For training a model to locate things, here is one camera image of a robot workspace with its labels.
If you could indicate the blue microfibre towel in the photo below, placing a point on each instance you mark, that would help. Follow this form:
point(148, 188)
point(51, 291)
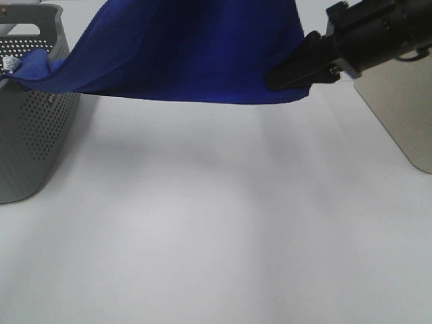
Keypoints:
point(192, 51)

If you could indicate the white towel care label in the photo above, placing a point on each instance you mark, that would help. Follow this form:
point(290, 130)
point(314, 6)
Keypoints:
point(11, 64)

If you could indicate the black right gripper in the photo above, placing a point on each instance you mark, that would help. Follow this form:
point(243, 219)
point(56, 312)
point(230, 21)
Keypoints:
point(365, 35)

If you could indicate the grey perforated laundry basket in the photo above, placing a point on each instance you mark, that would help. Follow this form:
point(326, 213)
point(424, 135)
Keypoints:
point(34, 124)

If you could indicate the beige rounded bin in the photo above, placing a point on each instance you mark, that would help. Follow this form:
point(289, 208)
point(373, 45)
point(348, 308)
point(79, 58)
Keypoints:
point(399, 94)

